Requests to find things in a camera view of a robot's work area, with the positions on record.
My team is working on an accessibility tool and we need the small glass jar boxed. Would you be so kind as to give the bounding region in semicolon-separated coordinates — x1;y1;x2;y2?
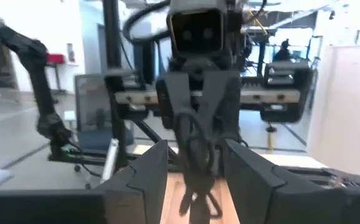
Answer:
67;42;75;63

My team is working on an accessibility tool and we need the person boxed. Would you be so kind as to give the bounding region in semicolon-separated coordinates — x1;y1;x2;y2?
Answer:
272;38;293;62

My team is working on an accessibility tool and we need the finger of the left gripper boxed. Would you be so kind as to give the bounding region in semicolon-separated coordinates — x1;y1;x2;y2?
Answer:
155;72;196;131
198;70;242;141

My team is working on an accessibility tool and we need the yellow rod with black knob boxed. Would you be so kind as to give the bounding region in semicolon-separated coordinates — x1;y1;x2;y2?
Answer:
265;123;277;153

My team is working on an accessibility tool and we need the black aluminium table frame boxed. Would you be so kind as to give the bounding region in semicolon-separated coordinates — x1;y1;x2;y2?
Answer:
102;0;174;170

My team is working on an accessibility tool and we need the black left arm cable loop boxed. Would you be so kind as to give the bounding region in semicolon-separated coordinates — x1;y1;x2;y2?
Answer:
122;0;172;45

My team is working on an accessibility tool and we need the silver aluminium bar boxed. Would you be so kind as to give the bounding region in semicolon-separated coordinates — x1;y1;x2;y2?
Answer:
100;138;120;185

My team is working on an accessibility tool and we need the black USB cable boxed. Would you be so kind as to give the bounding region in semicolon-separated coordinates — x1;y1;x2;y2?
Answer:
173;110;224;220

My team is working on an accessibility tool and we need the red box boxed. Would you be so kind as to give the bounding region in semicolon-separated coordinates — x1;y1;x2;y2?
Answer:
47;53;66;65

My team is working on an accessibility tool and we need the black jointed robot arm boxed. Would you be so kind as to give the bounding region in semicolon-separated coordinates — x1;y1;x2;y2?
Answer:
0;25;106;164

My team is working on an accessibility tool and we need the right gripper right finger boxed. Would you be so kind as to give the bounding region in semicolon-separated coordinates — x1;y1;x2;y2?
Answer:
223;138;346;224

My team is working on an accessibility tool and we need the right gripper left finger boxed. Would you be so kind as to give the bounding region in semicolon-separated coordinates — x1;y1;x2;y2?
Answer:
95;139;169;224

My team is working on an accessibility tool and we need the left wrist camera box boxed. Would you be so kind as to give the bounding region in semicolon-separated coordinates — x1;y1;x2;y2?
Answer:
166;0;227;58

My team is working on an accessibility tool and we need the white cylinder lamp wooden base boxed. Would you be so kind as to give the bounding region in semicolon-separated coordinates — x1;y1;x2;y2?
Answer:
306;43;360;178

